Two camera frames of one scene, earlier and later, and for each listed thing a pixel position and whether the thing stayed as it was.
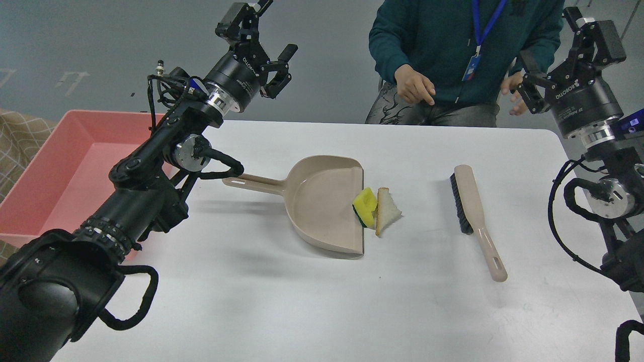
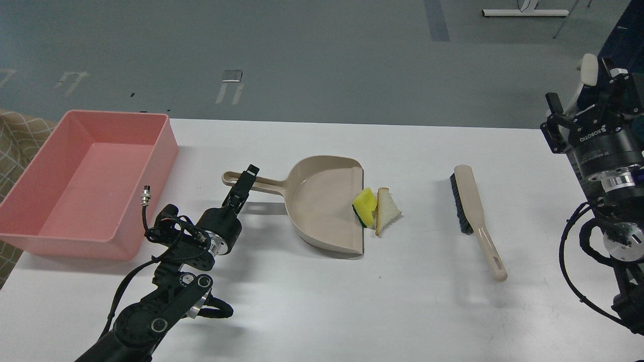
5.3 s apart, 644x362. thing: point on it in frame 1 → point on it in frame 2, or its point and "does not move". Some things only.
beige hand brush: x=471 y=218 does not move
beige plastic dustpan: x=324 y=196 does not move
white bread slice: x=386 y=211 does not move
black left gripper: x=237 y=80 → x=222 y=228
